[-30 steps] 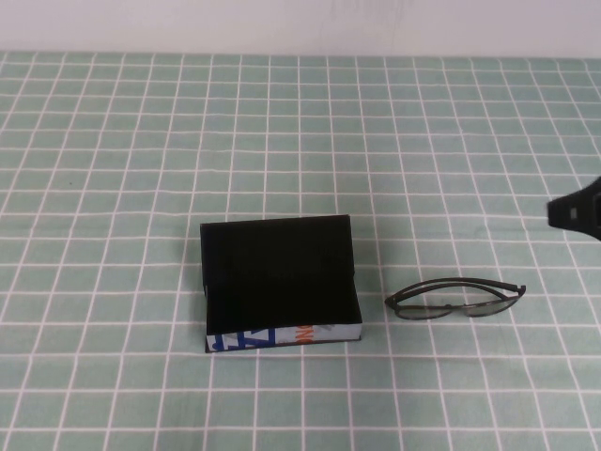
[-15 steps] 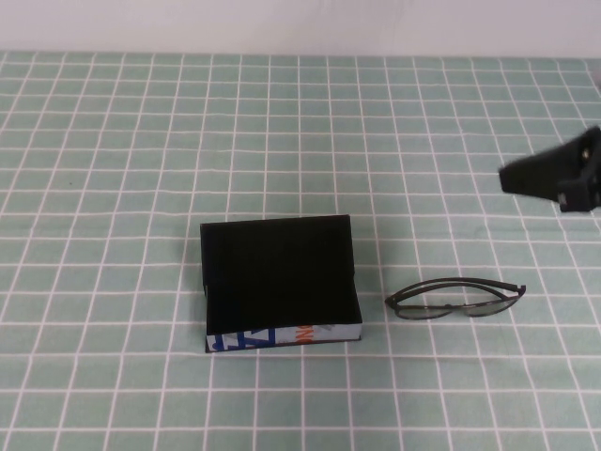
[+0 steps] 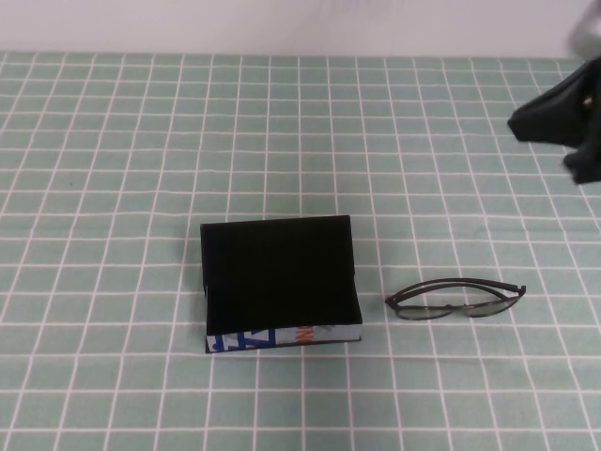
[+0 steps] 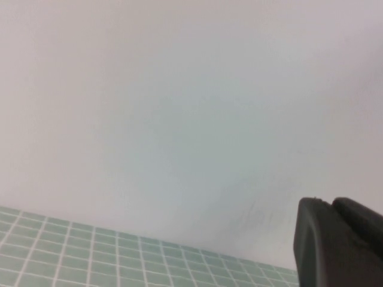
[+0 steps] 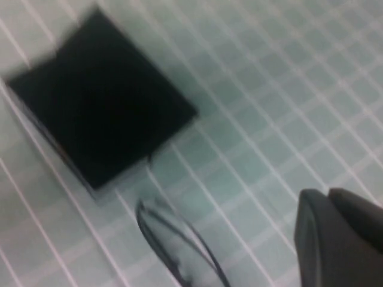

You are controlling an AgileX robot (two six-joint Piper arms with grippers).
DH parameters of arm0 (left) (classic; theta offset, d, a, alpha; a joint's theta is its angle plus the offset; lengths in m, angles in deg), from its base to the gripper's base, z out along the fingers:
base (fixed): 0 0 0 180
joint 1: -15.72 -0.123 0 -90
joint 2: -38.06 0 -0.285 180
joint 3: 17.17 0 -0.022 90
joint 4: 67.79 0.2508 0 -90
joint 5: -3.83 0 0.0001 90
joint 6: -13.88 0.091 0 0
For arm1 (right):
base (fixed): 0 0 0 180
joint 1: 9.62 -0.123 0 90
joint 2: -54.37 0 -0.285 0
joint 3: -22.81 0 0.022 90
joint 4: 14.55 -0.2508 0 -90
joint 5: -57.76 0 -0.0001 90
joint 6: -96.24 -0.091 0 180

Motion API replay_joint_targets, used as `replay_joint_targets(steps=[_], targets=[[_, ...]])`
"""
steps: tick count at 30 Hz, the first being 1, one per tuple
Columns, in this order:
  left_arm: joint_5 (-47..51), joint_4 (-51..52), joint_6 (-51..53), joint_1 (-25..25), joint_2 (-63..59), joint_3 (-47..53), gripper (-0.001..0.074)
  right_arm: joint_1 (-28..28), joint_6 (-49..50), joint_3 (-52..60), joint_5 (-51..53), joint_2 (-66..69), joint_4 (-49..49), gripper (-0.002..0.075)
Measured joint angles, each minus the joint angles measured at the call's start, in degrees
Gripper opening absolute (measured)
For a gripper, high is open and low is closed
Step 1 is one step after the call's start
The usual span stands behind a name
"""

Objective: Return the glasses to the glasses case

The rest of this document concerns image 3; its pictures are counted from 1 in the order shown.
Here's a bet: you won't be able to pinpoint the black printed glasses case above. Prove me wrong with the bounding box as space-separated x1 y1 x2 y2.
199 213 365 354

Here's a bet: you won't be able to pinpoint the green white checked tablecloth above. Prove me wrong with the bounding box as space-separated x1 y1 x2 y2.
0 50 601 451

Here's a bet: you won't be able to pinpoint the dark framed glasses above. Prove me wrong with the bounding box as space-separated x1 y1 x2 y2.
384 277 528 323

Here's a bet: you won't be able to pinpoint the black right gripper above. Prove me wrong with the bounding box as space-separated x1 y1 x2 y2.
507 58 601 185

